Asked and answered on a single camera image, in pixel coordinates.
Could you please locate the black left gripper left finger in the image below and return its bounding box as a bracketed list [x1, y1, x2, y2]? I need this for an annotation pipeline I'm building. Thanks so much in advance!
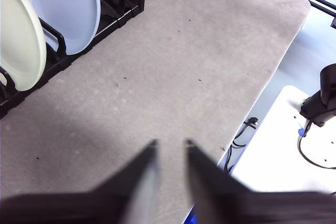
[0, 139, 160, 224]

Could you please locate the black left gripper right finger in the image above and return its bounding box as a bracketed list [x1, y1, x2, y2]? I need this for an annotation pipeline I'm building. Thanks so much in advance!
[185, 138, 336, 224]

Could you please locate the green round plate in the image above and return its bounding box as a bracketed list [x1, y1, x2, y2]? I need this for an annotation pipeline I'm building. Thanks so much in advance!
[0, 0, 47, 92]

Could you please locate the blue round plate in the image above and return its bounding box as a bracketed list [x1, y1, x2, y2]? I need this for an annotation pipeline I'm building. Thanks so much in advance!
[18, 0, 102, 56]

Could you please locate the black plate rack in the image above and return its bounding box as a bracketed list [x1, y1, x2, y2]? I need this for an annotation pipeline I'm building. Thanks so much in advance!
[0, 0, 147, 120]

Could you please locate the black floor cable with plug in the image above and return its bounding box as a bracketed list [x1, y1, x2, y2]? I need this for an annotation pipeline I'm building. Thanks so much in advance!
[223, 117, 259, 174]

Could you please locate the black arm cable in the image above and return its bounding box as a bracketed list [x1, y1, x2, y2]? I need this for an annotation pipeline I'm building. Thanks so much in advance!
[297, 120, 336, 170]

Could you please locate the black metal frame bar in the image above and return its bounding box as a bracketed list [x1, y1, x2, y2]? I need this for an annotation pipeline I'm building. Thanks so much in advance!
[299, 0, 336, 29]

